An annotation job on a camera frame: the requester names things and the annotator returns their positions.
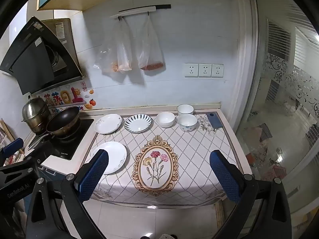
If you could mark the clear plastic bag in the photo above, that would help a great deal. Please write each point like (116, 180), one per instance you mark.
(123, 54)
(149, 52)
(106, 52)

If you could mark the wall hook rail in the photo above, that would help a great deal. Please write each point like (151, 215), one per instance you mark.
(134, 11)

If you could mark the white bowl with blue pattern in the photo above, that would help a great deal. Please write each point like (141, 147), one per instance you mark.
(187, 124)

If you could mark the black induction cooktop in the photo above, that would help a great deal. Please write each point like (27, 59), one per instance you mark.
(81, 133)

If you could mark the wooden board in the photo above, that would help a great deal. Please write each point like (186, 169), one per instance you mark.
(6, 129)

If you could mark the stainless steel steamer pot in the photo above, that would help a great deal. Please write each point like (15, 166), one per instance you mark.
(35, 110)

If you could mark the white bowl with dark rim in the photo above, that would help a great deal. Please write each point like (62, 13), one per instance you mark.
(185, 110)

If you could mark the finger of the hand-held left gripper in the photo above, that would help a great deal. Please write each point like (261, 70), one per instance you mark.
(13, 146)
(42, 153)

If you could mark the plain white bowl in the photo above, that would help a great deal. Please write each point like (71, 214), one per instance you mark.
(165, 120)

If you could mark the white plate with blue stripes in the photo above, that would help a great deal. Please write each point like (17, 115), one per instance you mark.
(137, 123)

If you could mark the sliding glass door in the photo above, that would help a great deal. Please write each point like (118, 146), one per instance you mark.
(286, 104)

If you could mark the blue smartphone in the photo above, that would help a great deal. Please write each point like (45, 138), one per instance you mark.
(214, 122)

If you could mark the black range hood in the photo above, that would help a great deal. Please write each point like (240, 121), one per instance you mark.
(32, 59)

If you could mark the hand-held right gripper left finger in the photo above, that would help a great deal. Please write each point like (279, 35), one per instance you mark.
(93, 176)

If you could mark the white plate with grey rim pattern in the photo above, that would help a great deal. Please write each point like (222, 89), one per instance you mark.
(113, 154)

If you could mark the group of colourful wall stickers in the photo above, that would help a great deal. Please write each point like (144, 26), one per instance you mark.
(66, 97)

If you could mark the white wall socket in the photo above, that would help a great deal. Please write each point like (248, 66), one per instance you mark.
(217, 70)
(191, 70)
(204, 70)

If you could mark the white plate with floral print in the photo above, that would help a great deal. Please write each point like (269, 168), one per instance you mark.
(108, 124)

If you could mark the blue base cabinet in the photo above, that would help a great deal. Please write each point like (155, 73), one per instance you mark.
(48, 176)

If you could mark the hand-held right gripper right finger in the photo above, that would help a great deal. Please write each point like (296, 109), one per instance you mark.
(224, 179)

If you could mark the printed checked tablecloth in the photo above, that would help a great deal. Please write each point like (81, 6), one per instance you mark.
(192, 154)

